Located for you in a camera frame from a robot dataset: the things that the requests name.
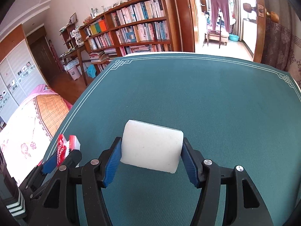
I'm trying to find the blue plastic stool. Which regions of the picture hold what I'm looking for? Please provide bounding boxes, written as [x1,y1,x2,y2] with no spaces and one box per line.
[87,65,97,79]

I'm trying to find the wooden side desk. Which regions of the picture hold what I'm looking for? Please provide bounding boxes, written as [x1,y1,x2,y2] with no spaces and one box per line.
[60,45,88,86]

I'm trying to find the low wooden bookcase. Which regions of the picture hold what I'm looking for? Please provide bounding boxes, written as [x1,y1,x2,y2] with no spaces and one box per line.
[79,13,118,64]

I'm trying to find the pink bin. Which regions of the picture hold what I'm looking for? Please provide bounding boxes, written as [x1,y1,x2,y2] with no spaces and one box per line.
[68,66,80,80]

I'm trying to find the teal table mat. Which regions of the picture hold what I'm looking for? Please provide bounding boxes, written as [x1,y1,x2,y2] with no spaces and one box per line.
[40,53,299,226]

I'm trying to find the red and white glue packet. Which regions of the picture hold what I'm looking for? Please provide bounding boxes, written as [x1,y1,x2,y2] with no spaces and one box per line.
[56,134,81,166]

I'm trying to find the tall wooden bookcase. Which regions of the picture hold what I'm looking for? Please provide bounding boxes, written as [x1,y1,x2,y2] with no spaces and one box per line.
[105,0,176,57]

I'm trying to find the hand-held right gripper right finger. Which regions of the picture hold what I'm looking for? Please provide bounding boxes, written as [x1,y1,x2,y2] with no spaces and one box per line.
[181,137,274,226]

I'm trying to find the dark wooden door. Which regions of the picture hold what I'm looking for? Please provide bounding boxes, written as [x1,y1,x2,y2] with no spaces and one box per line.
[27,26,64,76]

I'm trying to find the wooden door frame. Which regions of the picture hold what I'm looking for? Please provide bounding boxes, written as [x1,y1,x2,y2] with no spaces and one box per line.
[174,0,195,53]

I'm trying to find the wooden door knob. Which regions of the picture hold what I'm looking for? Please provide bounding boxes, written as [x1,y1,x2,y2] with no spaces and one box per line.
[243,3,258,13]
[266,11,280,23]

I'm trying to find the wooden bookshelf with books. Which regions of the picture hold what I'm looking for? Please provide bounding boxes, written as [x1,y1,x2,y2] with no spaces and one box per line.
[83,0,171,54]

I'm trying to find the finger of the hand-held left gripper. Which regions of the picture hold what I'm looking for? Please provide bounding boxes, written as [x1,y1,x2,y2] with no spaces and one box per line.
[18,153,60,190]
[62,149,82,169]

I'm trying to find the white sponge block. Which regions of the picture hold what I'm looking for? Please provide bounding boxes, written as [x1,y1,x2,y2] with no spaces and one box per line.
[120,120,184,174]

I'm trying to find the stack of books on floor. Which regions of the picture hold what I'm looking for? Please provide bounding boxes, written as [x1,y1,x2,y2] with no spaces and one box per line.
[89,48,118,64]

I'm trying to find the patterned curtain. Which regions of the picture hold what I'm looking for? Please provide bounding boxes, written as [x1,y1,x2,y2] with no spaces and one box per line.
[261,0,301,87]

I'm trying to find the bed with floral blanket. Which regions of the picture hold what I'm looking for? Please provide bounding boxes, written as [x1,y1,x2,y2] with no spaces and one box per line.
[0,84,72,186]

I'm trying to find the wardrobe with sliding doors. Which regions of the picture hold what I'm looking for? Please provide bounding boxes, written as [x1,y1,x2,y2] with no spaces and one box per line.
[0,24,47,123]

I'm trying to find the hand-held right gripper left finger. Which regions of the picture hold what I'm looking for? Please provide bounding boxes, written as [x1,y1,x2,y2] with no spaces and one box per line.
[30,137,123,226]

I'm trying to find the small storage rack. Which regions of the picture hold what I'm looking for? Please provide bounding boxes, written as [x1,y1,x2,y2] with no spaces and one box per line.
[60,24,83,50]

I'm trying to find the hanging purple pants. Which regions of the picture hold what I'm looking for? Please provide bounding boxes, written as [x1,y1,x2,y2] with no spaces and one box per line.
[209,0,231,33]

